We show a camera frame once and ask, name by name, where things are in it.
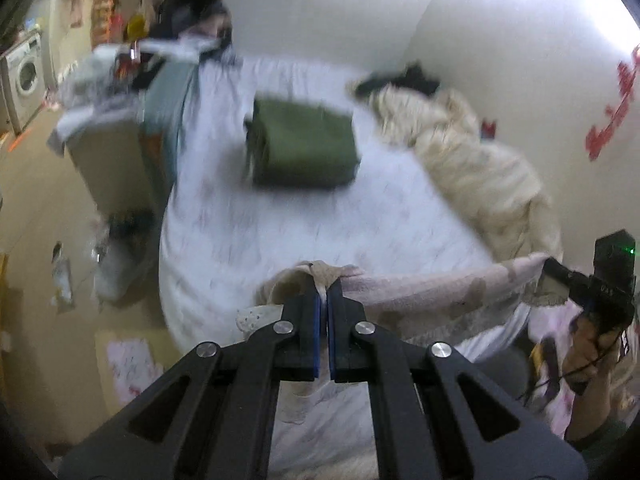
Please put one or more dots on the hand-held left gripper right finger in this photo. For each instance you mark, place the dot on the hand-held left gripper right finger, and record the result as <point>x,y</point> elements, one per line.
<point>333,340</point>

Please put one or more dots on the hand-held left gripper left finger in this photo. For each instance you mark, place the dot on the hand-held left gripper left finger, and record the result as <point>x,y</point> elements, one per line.
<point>315,340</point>

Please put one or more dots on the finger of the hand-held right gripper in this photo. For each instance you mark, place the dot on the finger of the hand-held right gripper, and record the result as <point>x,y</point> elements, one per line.
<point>562,271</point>

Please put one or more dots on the pink patterned pants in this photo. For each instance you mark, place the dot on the pink patterned pants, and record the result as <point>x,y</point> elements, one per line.
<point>430,292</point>

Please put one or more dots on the person's right forearm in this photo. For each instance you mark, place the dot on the person's right forearm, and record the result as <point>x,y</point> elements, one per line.
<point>597,420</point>

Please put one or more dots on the person's right hand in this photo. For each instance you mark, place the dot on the person's right hand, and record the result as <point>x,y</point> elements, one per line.
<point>587,342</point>

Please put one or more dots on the bed with white sheet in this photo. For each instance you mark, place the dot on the bed with white sheet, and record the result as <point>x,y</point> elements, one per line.
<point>300,240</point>

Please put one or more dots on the cream fluffy blanket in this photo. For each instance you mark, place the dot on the cream fluffy blanket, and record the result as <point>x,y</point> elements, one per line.
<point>475,170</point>

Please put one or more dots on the pink printed paper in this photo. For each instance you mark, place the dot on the pink printed paper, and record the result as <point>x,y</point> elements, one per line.
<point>132,367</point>

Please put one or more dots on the folded green cloth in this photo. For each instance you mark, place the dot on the folded green cloth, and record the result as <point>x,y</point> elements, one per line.
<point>305,142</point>

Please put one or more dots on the white bag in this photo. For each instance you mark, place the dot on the white bag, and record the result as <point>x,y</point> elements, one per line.
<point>117,265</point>

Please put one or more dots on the dark cloth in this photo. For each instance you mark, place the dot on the dark cloth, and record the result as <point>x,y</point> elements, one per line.
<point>400,80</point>

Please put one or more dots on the teal cloth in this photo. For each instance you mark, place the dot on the teal cloth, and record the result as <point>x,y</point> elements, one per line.
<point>167,110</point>

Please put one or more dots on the pile of mixed clothes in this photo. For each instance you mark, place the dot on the pile of mixed clothes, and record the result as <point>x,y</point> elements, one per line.
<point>95,85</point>

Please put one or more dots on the hanging dark clothes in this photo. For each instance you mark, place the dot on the hanging dark clothes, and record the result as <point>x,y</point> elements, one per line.
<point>192,0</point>

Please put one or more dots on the white washing machine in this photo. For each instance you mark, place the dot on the white washing machine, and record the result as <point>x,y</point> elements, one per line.
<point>25,77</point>

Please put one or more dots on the red wall decoration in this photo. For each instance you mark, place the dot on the red wall decoration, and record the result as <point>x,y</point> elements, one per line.
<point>617,110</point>

